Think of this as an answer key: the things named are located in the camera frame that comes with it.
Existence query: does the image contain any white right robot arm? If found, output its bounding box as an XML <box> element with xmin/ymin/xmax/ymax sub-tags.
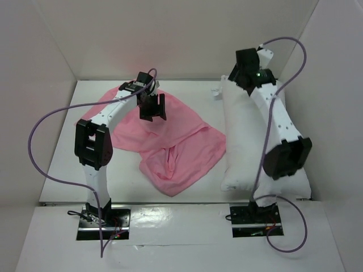
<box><xmin>228</xmin><ymin>45</ymin><xmax>313</xmax><ymax>222</ymax></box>

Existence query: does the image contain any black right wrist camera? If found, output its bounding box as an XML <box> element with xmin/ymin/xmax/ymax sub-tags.
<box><xmin>254</xmin><ymin>69</ymin><xmax>276</xmax><ymax>88</ymax></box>

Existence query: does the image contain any white pillow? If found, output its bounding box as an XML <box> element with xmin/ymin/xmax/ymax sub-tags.
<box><xmin>221</xmin><ymin>76</ymin><xmax>311</xmax><ymax>206</ymax></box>

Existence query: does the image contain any pink pillowcase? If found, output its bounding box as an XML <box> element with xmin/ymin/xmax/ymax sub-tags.
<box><xmin>73</xmin><ymin>86</ymin><xmax>227</xmax><ymax>198</ymax></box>

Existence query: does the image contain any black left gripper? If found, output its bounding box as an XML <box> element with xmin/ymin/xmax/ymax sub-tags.
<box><xmin>138</xmin><ymin>93</ymin><xmax>166</xmax><ymax>122</ymax></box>

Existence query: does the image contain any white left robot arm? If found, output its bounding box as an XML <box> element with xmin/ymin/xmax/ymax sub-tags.
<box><xmin>74</xmin><ymin>69</ymin><xmax>166</xmax><ymax>226</ymax></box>

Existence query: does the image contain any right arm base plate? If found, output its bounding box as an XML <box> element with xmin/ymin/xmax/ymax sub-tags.
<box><xmin>225</xmin><ymin>204</ymin><xmax>284</xmax><ymax>238</ymax></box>

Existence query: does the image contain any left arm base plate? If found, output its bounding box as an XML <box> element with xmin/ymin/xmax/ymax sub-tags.
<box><xmin>67</xmin><ymin>207</ymin><xmax>131</xmax><ymax>241</ymax></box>

